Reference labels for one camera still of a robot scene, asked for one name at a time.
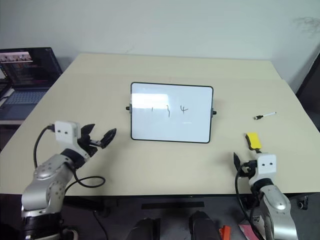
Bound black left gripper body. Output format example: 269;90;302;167
77;133;103;158

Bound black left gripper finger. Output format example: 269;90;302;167
80;123;97;138
99;127;118;150

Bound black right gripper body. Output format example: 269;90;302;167
239;160;258;178

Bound yellow whiteboard eraser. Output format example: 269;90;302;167
244;132;263;151

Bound white marker with black cap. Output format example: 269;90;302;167
253;111;277;121

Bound pink red object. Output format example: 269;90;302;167
238;223;259;240

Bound black caster wheel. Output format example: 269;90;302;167
296;195;309;209

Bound small black-framed whiteboard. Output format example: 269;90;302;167
125;81;218;144

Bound orange object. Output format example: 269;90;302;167
219;225;231;240

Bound dark rounded shape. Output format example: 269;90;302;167
124;216;161;240
188;210;224;240

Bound open laptop computer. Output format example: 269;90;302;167
0;47;64;121

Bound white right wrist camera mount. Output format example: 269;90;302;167
246;153;278;188

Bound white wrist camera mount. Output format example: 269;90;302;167
54;120;90;161
246;153;278;188

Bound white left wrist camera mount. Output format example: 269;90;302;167
54;120;90;161

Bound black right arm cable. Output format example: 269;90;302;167
235;169;262;235

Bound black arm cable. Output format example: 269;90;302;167
33;123;107;189
235;169;262;235

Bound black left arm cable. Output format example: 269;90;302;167
33;123;107;189

